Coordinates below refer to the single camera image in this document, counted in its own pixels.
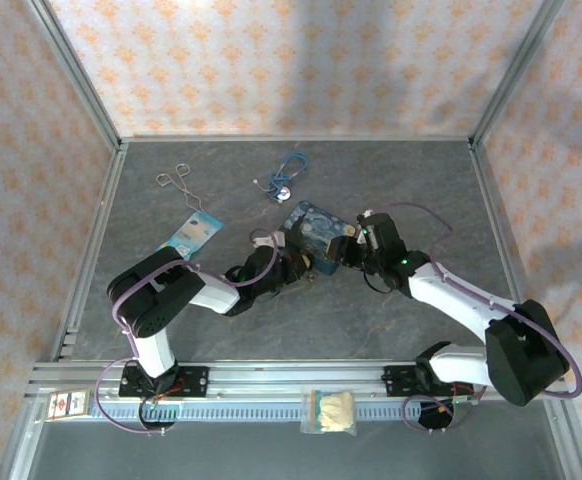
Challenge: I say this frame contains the blue painted box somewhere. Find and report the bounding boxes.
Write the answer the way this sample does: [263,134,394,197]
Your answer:
[276,200,358,277]

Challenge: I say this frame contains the blue stethoscope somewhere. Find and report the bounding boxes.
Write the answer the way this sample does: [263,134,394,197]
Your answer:
[252,151,310,204]

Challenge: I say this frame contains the light blue packet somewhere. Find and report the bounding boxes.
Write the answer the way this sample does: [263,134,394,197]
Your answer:
[155,210,224,261]

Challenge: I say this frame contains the metal forceps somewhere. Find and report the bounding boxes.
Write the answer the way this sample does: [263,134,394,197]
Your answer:
[155,164,205,214]

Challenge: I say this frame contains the clear bag with beige contents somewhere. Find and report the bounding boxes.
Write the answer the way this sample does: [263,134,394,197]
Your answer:
[299,388,359,437]

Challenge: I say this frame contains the small circuit board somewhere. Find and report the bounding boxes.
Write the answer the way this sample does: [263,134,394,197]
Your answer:
[451,392,480,416]

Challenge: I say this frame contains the red and white label card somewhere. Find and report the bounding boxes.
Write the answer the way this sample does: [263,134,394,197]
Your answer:
[45,390,92,423]

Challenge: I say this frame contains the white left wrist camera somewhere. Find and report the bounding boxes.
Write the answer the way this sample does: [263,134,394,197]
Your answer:
[250,230,289,252]

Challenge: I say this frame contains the wide aluminium frame rail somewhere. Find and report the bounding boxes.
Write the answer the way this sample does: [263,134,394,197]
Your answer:
[26,360,571,402]

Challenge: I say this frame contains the aluminium frame side rail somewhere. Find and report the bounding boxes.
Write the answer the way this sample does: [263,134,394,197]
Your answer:
[50,144,129,362]
[468,143,543,361]

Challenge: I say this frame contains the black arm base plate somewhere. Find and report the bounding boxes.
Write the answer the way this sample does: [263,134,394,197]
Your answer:
[382,364,475,399]
[119,363,210,399]

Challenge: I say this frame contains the grey slotted cable duct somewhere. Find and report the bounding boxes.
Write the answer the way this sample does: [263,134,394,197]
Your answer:
[88,401,455,423]

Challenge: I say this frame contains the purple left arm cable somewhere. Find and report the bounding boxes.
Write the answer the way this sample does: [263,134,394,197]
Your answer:
[93,228,285,434]

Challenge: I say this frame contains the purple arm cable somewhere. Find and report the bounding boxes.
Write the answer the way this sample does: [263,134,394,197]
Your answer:
[93,228,285,434]
[368,200,582,434]

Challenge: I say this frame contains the aluminium frame post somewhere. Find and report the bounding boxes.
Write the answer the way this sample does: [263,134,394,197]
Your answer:
[23,0,123,149]
[469,0,570,147]

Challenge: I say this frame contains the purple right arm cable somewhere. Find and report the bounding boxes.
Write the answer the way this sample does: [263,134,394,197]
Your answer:
[368,200,582,434]

